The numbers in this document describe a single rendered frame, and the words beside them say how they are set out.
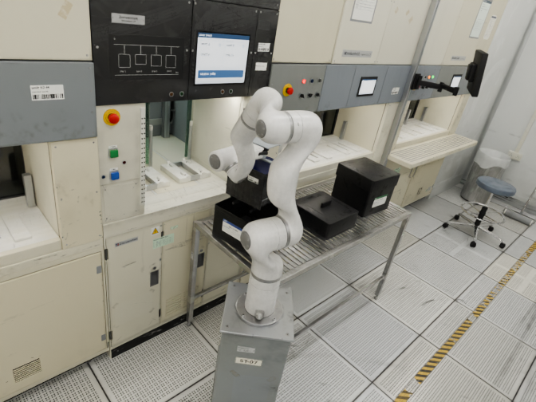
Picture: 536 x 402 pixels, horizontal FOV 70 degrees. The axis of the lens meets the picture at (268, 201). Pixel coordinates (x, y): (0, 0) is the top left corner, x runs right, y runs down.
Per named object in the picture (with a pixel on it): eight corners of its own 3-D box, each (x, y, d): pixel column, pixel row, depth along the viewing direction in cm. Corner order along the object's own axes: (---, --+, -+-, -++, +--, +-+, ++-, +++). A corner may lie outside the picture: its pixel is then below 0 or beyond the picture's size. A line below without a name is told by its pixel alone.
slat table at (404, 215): (247, 396, 202) (270, 286, 166) (185, 324, 237) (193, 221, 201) (378, 298, 287) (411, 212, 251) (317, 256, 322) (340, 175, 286)
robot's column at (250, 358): (263, 455, 177) (294, 340, 142) (203, 447, 176) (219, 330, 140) (266, 398, 202) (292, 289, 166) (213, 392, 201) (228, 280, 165)
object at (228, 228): (210, 233, 194) (214, 203, 186) (246, 215, 215) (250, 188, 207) (252, 258, 181) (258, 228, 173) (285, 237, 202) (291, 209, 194)
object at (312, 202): (325, 241, 204) (331, 220, 198) (286, 215, 222) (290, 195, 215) (356, 226, 224) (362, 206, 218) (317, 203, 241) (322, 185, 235)
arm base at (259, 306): (282, 329, 145) (291, 293, 137) (233, 323, 144) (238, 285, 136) (282, 295, 162) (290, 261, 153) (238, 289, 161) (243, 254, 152)
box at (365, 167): (362, 218, 233) (374, 181, 221) (328, 197, 251) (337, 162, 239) (388, 208, 251) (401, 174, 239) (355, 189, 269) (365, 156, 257)
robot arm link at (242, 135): (280, 139, 137) (246, 180, 161) (255, 105, 139) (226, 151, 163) (262, 147, 132) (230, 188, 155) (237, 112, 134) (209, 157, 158)
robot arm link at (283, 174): (251, 242, 140) (286, 233, 149) (269, 259, 132) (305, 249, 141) (269, 106, 118) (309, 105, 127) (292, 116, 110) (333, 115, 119)
